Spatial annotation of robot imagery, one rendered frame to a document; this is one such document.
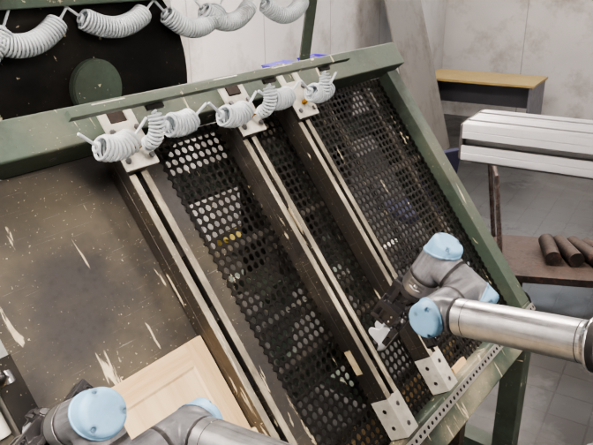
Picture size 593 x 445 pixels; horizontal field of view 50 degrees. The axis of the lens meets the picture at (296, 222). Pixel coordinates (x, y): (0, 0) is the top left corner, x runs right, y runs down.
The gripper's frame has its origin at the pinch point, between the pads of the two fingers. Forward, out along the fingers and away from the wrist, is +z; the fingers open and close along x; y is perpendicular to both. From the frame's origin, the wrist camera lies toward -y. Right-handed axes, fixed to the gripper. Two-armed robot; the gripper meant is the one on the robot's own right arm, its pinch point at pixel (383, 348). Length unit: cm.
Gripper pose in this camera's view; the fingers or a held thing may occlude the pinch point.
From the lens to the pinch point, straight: 162.8
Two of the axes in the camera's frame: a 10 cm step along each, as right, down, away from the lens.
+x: -5.3, 3.3, -7.8
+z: -3.8, 7.3, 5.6
